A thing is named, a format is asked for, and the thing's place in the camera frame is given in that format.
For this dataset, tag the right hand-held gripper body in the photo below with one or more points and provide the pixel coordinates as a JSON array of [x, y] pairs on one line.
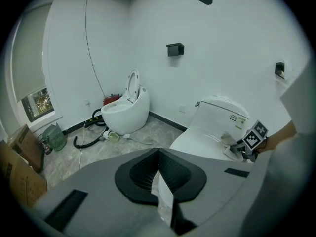
[[254, 137]]

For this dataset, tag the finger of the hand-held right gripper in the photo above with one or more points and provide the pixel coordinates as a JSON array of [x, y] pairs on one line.
[[238, 147]]

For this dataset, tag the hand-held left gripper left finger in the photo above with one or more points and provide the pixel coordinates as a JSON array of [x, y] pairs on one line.
[[98, 201]]

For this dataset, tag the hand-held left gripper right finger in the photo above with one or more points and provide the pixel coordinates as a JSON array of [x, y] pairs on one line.
[[217, 181]]

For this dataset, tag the beige towel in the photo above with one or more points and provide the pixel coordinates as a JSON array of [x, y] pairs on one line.
[[227, 138]]

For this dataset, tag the white toilet lid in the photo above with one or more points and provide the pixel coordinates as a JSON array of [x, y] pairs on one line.
[[195, 144]]

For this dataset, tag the person's right forearm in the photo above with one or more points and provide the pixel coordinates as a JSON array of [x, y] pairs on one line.
[[276, 137]]

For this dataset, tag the white toilet with tank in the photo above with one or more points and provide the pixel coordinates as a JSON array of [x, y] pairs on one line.
[[214, 115]]

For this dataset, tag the egg-shaped white toilet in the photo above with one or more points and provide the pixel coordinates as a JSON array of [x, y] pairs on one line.
[[126, 120]]

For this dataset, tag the metal angle valve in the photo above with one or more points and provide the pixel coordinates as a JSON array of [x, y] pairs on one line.
[[197, 104]]

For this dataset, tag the white and green plastic jug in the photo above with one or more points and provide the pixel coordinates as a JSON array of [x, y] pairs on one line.
[[112, 136]]

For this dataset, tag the white power adapter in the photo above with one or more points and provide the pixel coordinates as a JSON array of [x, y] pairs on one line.
[[127, 136]]

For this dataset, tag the black holder with paper roll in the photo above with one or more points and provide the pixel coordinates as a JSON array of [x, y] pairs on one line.
[[280, 69]]

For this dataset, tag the green plastic basket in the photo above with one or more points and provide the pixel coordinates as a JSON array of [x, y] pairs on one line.
[[55, 138]]

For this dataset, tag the open brown cardboard box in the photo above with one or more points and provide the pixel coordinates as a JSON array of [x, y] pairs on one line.
[[22, 184]]

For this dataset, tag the dark framed window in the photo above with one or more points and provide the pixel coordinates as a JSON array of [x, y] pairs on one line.
[[38, 105]]

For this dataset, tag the grey roller blind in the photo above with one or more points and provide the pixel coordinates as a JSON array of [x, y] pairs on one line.
[[29, 53]]

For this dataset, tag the white blank wall plate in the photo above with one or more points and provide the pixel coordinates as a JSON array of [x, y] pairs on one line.
[[182, 108]]

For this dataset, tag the white wall socket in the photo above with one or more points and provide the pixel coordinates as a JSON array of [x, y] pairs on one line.
[[87, 103]]

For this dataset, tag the black wall paper holder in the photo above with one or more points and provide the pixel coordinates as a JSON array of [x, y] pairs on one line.
[[174, 49]]

